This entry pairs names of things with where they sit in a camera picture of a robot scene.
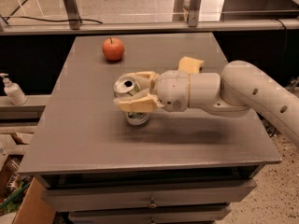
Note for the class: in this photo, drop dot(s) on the red apple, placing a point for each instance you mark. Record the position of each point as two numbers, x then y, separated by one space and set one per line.
113 49

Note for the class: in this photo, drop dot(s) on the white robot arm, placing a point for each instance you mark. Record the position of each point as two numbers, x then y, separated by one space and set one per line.
239 87

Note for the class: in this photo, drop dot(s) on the grey drawer cabinet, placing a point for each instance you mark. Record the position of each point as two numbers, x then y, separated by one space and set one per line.
178 168

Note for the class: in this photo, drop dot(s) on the white pump bottle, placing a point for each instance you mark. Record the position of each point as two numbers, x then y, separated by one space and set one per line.
13 91

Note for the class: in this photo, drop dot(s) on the cardboard box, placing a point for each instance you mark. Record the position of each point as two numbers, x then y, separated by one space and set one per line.
33 209

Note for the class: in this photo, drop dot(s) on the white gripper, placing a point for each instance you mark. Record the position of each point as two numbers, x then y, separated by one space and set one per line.
172 89

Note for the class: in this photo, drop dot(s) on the yellow sponge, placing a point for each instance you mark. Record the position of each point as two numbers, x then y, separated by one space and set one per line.
190 65

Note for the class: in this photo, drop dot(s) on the metal railing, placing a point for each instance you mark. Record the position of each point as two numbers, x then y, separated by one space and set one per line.
45 17

